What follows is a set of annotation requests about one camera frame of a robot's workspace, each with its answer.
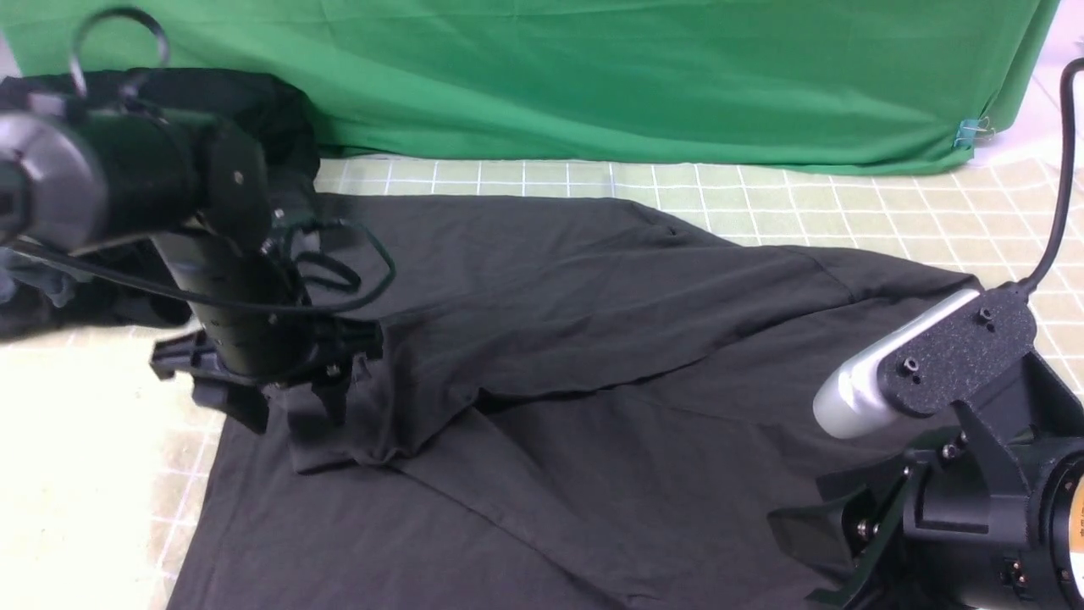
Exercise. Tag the black cable image right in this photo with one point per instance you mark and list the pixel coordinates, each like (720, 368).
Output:
(1062, 205)

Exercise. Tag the green backdrop cloth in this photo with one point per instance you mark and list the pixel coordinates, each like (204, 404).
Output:
(852, 88)

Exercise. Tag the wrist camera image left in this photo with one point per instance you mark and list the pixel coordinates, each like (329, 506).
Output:
(292, 198)

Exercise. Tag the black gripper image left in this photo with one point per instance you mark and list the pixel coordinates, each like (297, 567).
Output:
(232, 366)

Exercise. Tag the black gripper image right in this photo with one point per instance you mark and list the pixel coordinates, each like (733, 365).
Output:
(969, 517)

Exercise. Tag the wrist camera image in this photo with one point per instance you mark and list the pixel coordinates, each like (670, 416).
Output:
(945, 355)
(292, 198)

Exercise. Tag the blue binder clip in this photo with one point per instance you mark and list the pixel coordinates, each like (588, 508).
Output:
(973, 132)

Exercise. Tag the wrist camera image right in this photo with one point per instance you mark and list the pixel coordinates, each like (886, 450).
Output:
(945, 355)

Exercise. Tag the gray long-sleeved shirt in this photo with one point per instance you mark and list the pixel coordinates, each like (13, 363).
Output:
(582, 404)

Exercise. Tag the pile of black clothes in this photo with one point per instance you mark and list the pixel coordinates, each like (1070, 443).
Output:
(143, 175)

